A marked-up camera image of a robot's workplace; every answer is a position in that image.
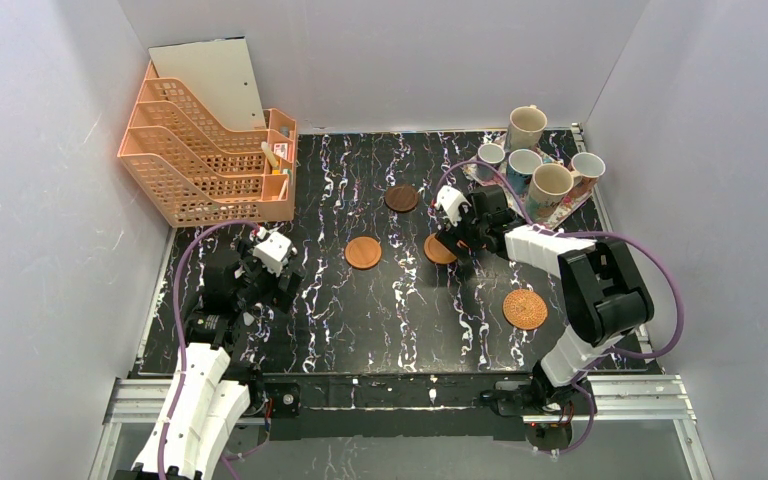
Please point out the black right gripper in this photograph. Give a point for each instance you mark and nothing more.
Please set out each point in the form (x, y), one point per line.
(455, 239)

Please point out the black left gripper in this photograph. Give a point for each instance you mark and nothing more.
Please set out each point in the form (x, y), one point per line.
(285, 283)

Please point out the light wooden coaster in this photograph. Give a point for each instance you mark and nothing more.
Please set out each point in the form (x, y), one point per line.
(436, 252)
(363, 252)

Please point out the dark wooden coaster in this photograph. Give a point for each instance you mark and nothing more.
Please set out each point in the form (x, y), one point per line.
(401, 198)

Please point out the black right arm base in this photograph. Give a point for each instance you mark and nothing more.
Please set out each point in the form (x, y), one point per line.
(548, 411)

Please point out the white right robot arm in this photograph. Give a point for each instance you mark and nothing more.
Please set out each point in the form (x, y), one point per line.
(604, 294)

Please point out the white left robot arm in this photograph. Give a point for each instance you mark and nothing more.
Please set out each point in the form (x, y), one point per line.
(210, 391)

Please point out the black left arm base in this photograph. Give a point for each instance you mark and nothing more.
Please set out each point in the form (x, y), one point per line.
(271, 397)

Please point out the blue patterned mug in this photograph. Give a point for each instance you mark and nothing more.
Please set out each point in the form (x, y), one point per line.
(521, 165)

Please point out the small grey mug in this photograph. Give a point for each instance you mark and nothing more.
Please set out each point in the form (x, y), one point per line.
(490, 156)

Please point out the large beige floral mug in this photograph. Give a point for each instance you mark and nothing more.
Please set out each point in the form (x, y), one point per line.
(550, 184)

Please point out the floral tray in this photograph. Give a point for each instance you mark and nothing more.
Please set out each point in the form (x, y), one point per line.
(555, 146)

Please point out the tall beige mug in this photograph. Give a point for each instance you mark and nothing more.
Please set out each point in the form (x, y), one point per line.
(525, 128)

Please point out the white and red mug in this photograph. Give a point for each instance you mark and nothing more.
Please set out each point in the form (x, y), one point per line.
(586, 170)

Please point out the orange plastic file organizer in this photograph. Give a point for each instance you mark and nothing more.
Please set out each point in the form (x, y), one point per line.
(199, 173)

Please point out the white board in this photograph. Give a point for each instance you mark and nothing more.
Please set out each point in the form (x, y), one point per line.
(220, 75)

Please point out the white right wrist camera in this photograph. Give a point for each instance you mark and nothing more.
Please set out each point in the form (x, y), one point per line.
(450, 202)

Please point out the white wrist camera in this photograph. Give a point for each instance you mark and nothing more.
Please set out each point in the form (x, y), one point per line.
(450, 202)
(273, 250)

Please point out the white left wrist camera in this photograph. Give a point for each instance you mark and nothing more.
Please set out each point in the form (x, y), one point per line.
(273, 250)

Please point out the aluminium frame rail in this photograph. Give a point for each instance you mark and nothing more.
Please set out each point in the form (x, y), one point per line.
(446, 405)

